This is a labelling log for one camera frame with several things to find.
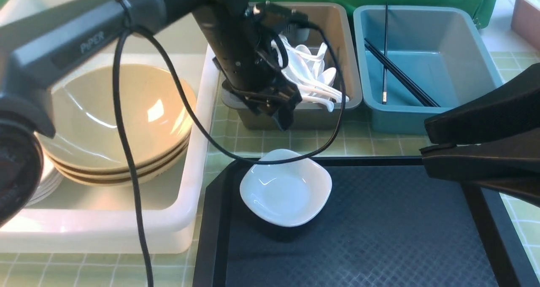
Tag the grey plastic bin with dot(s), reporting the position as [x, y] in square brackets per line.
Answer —
[333, 20]

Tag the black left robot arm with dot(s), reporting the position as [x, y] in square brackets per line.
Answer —
[37, 51]

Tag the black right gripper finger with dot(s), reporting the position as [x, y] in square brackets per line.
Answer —
[511, 109]
[509, 166]

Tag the black chopstick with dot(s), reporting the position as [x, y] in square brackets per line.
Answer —
[384, 55]
[400, 74]
[396, 77]

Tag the pink plastic bin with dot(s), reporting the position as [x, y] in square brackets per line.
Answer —
[526, 21]

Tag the tan noodle bowl in bin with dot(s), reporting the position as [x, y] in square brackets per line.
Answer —
[124, 172]

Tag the black serving tray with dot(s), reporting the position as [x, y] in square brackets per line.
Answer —
[386, 224]

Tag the white square dish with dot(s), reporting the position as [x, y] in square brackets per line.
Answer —
[286, 195]

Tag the white spoon in pile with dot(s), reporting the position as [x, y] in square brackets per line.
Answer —
[298, 72]

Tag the white dish in bin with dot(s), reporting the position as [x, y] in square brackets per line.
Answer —
[51, 179]

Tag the blue plastic bin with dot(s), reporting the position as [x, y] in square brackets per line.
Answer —
[440, 49]

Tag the white spoon front of pile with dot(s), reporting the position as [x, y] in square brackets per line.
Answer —
[329, 105]

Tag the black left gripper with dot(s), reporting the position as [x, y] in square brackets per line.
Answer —
[244, 57]

